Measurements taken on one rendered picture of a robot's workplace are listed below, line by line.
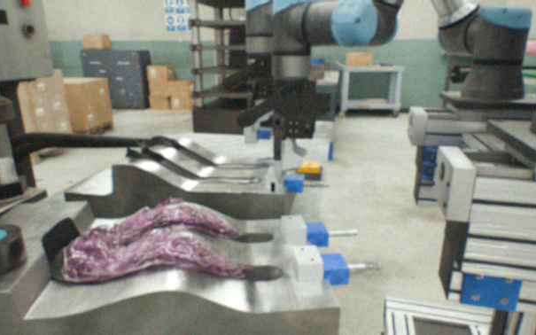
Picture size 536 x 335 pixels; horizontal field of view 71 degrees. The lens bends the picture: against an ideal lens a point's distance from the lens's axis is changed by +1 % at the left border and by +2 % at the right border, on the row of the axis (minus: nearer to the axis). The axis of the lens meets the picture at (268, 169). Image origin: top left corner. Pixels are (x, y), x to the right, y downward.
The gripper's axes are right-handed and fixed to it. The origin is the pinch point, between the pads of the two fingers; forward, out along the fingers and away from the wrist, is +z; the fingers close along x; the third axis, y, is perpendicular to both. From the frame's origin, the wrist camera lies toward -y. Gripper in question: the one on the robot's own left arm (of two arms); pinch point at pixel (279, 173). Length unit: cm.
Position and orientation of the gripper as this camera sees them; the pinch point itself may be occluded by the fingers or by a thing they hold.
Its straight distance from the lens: 81.1
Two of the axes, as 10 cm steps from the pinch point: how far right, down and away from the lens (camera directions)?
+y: 9.8, 0.6, -1.7
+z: 0.0, 9.5, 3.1
